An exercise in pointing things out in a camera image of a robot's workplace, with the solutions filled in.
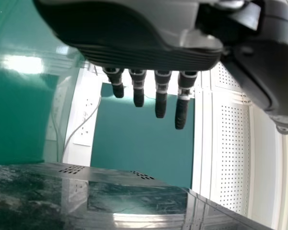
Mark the black oven with glass door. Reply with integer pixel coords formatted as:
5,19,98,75
0,161,269,230

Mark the white perforated cable duct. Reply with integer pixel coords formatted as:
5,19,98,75
194,62,279,228

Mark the white socket strip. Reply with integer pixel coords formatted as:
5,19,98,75
72,96,101,146

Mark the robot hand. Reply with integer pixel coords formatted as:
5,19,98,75
33,0,288,135

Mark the grey cable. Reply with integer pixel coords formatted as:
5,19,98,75
61,95,102,163

